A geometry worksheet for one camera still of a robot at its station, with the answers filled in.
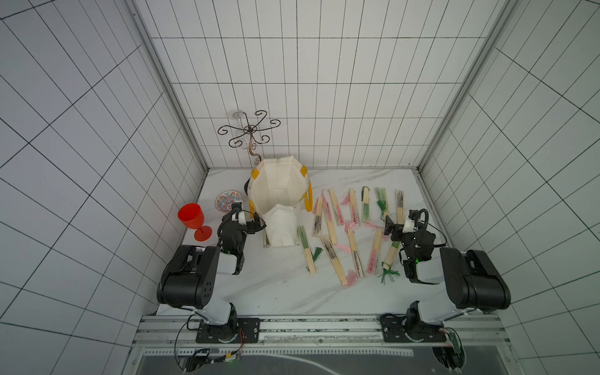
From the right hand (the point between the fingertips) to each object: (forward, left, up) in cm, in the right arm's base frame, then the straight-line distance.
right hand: (403, 214), depth 91 cm
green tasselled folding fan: (+13, +4, -9) cm, 16 cm away
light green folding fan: (+14, +12, -8) cm, 20 cm away
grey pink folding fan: (+10, -3, -9) cm, 14 cm away
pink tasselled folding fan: (+13, +19, -9) cm, 24 cm away
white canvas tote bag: (+14, +54, -3) cm, 56 cm away
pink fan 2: (-14, +11, -9) cm, 20 cm away
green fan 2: (-15, +6, -9) cm, 18 cm away
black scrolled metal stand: (+23, +63, +22) cm, 70 cm away
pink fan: (+7, +25, -8) cm, 28 cm away
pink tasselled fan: (-3, +28, -9) cm, 30 cm away
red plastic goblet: (-10, +80, +8) cm, 81 cm away
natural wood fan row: (-2, +20, -9) cm, 22 cm away
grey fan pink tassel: (-24, +23, -9) cm, 34 cm away
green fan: (-17, +36, -7) cm, 41 cm away
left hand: (-2, +64, 0) cm, 64 cm away
